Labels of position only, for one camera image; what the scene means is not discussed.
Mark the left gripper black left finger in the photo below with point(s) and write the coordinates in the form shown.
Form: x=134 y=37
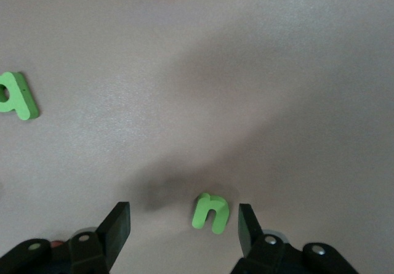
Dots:
x=114 y=231

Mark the brown paper table cover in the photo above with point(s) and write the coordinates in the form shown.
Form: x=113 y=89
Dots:
x=215 y=70

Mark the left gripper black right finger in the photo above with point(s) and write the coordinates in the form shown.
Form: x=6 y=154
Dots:
x=249 y=234

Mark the green foam small letter b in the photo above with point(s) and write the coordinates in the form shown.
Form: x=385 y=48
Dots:
x=26 y=104

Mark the green foam small letter n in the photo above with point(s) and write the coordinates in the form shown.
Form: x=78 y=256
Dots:
x=201 y=212

